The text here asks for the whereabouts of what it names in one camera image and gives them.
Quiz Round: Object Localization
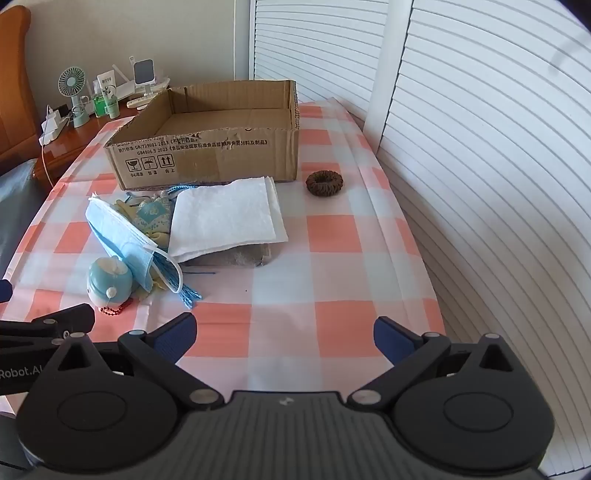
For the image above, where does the green desk fan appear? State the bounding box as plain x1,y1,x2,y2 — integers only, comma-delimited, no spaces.
58,67,91,128

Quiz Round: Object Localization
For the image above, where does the wooden headboard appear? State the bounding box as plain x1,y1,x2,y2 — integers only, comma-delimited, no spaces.
0,7,43,177

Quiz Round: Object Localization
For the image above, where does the brown cardboard box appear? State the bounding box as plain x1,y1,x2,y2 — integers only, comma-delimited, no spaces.
104,80,301,191

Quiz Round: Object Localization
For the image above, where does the pink checked tablecloth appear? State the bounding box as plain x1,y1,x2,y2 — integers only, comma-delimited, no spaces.
0,97,447,414

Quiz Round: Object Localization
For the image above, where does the white charger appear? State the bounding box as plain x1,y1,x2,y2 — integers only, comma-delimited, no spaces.
39,105,71,145

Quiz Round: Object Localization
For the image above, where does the blue face mask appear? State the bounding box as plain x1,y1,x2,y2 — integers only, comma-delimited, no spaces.
85,194,184,294

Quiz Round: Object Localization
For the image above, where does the grey towel cloth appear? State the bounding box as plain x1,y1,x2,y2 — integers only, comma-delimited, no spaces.
184,243,274,269

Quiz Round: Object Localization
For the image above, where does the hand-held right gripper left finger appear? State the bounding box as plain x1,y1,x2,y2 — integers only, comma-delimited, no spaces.
56,312,228,411

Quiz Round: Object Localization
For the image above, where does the yellow sachet with blue patch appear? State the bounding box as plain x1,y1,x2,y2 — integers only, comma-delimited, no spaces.
113,187,178,245

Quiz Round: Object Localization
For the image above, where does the grey bed sheet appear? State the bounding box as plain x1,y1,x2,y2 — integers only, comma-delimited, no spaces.
0,159,48,278

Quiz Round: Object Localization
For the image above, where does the green bottle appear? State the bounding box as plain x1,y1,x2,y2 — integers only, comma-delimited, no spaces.
93,90,122,117

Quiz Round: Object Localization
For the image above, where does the brown hair scrunchie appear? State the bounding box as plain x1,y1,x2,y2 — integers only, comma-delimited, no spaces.
306,170,343,196

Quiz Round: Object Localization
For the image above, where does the wide white louvered door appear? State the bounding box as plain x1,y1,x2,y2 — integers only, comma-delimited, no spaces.
378,0,591,477

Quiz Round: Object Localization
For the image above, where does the wooden nightstand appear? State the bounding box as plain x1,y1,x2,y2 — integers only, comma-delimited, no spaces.
39,102,140,186

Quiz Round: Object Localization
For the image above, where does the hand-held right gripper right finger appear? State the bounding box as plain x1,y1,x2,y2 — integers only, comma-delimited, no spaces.
346,316,516,411

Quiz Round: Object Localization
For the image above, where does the narrow white louvered door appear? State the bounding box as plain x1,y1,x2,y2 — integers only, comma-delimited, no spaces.
249,0,403,118

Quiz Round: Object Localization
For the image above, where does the white phone stand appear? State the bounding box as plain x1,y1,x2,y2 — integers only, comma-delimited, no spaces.
130,56,160,94

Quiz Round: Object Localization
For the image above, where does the blue plush toy keychain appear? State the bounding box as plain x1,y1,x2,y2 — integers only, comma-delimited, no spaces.
88,256,136,317

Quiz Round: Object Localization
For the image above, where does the yellow sachet with blue tassel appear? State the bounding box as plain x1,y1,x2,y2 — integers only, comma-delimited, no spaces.
148,240,205,311

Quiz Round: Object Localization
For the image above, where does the white charger cable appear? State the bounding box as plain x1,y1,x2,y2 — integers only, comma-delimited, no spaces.
40,142,54,189

